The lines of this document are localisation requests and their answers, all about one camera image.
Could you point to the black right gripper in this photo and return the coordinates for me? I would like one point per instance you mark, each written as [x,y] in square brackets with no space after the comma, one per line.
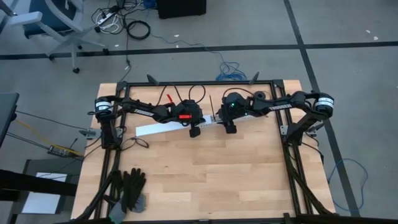
[230,126]

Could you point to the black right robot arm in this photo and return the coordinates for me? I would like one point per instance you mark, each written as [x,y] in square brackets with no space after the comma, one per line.
[280,105]

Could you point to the white duct cover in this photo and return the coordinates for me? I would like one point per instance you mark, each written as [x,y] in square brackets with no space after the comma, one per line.
[155,128]

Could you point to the white paper sheet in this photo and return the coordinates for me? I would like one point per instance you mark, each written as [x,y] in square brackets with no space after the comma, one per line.
[40,202]

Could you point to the white power strip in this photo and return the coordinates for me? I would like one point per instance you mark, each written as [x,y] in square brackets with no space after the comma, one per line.
[107,18]

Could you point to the white blue office chair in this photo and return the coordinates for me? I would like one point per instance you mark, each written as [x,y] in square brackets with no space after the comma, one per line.
[56,21]

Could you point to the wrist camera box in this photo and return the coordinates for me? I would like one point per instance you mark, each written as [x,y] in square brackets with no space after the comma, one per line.
[233,104]
[188,110]

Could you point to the black aluminium table frame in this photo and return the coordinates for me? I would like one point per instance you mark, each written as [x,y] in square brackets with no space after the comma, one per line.
[199,83]

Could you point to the black glove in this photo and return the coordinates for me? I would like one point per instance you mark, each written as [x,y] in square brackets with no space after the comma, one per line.
[133,186]

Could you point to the small black electronics box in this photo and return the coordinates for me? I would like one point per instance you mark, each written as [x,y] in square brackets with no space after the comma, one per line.
[57,151]

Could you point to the dark side desk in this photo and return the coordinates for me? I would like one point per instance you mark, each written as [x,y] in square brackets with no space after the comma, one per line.
[7,112]

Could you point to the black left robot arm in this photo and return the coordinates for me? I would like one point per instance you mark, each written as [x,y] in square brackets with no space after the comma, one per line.
[140,109]

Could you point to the grey green glove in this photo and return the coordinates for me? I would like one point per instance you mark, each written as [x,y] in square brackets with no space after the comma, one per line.
[116,213]

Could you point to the black box on floor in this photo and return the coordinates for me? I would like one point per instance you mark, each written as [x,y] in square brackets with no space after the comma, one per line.
[180,8]

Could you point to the black zip tie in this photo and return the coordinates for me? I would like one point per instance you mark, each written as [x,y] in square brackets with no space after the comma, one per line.
[212,107]

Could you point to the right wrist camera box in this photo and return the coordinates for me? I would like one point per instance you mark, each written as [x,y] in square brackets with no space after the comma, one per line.
[233,104]

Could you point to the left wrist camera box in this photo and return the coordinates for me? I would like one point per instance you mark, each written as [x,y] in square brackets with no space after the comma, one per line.
[188,110]

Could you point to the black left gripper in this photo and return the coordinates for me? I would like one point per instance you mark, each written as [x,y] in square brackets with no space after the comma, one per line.
[195,130]

